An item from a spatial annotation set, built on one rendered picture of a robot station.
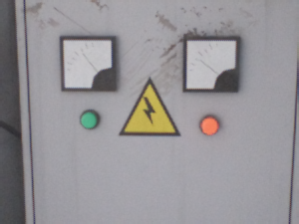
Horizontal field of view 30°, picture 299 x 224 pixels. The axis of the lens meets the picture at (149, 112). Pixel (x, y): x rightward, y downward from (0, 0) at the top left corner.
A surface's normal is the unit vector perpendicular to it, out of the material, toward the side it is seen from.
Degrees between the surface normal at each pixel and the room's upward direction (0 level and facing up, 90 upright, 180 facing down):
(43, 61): 90
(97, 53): 90
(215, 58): 90
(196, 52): 90
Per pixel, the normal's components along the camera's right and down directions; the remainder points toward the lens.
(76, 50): -0.04, 0.20
